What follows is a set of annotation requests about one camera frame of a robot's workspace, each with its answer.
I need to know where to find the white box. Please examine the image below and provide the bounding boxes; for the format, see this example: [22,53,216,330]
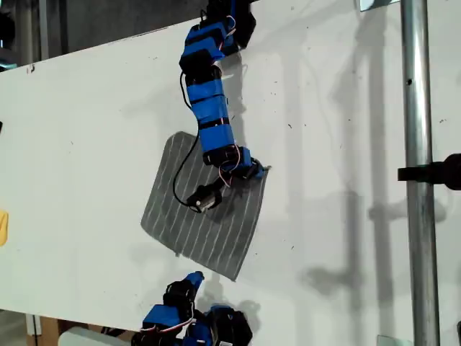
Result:
[58,326,140,346]

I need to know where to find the steel post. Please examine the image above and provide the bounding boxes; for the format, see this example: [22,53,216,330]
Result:
[400,0,441,346]

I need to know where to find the yellow object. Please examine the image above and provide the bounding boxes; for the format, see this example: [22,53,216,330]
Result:
[0,208,9,248]

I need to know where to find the grey striped towel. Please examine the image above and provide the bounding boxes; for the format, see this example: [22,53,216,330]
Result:
[140,130,272,284]

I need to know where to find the black camera box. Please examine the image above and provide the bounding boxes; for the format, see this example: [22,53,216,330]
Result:
[186,182,223,214]

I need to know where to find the black clamp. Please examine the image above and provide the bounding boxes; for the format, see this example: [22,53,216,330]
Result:
[397,153,461,191]

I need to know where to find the dark round object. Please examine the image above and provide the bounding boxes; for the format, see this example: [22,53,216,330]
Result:
[0,10,16,48]

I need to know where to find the black camera cable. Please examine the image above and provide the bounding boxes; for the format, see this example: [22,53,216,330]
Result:
[172,132,201,207]

